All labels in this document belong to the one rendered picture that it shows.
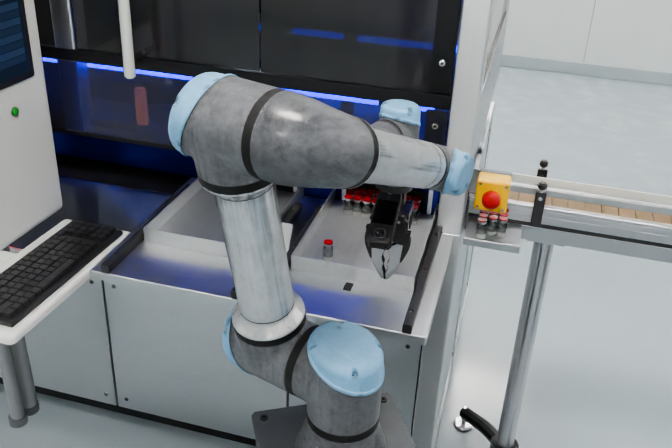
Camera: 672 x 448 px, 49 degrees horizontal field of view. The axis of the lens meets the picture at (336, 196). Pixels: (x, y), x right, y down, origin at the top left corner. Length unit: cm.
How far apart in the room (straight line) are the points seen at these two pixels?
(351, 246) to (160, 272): 42
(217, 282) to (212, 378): 72
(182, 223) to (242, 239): 72
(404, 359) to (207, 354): 57
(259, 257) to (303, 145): 24
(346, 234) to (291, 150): 84
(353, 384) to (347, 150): 38
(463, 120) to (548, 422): 130
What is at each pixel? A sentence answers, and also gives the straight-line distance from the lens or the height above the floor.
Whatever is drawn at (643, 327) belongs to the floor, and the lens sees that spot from 318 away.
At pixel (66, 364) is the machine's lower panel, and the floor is 21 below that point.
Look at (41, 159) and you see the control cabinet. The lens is 191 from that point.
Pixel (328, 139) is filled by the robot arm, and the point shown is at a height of 139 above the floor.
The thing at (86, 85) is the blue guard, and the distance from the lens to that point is 191.
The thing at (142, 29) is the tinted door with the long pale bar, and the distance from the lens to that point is 180.
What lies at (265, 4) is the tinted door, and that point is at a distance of 165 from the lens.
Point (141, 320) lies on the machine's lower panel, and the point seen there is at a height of 44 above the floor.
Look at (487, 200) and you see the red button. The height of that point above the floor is 100.
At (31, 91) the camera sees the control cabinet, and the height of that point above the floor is 114.
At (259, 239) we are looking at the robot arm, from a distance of 102.
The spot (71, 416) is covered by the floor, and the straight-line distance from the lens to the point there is 258.
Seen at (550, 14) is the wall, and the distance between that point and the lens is 623.
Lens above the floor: 171
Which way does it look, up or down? 27 degrees down
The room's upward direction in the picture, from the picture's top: 3 degrees clockwise
